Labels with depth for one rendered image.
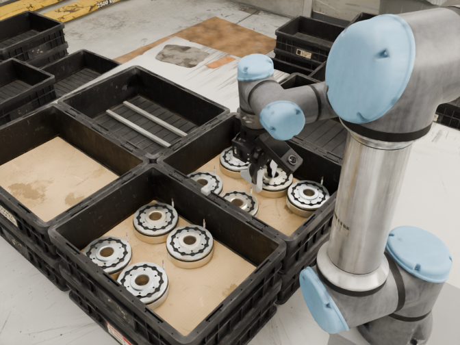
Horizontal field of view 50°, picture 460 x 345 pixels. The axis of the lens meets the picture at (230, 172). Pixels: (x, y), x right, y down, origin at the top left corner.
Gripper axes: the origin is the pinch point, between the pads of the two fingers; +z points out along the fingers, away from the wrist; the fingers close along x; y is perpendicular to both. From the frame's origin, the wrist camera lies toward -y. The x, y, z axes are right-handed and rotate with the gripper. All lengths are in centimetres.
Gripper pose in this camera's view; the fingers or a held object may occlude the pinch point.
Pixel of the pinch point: (265, 185)
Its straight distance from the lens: 124.2
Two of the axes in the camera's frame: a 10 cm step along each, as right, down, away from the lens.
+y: -7.6, -4.2, 4.9
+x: -6.5, 5.7, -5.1
